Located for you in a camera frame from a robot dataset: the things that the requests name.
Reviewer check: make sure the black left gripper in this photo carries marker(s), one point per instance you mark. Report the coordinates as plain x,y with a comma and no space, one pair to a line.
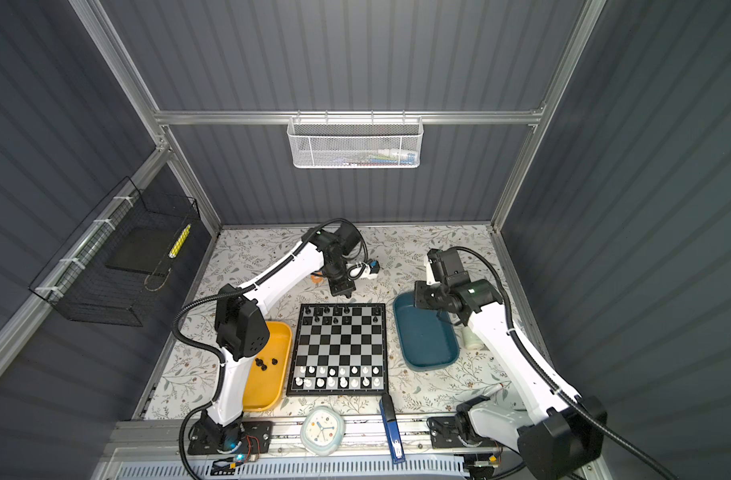
347,288

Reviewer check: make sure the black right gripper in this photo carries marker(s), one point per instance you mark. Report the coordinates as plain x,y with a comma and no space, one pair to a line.
418,294

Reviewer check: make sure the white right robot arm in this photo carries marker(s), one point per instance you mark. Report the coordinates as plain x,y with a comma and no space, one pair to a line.
558,432

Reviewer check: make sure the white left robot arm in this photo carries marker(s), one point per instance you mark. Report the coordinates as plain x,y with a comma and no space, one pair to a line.
241,324

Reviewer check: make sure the teal tray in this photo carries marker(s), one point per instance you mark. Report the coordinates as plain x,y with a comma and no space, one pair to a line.
427,337

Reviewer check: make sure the black and white chessboard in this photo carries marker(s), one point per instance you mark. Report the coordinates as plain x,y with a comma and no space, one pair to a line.
340,349

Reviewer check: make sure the yellow tray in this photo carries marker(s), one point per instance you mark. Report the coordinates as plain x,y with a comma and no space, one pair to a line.
267,378

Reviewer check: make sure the blue stapler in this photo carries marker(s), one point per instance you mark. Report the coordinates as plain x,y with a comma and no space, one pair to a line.
391,429

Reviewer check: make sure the pale green clock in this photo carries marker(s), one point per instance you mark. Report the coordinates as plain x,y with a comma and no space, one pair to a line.
323,431

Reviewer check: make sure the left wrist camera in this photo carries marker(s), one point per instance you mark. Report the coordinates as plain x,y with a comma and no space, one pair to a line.
368,269

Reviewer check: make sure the white wire basket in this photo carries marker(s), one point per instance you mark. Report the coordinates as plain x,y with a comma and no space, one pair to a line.
368,145

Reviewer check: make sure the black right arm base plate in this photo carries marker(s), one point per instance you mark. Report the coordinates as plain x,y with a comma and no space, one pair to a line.
448,432

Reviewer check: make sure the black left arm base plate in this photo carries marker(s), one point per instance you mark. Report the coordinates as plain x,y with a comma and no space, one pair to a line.
253,437

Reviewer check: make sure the black wire basket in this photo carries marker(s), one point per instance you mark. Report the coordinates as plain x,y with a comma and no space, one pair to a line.
129,266

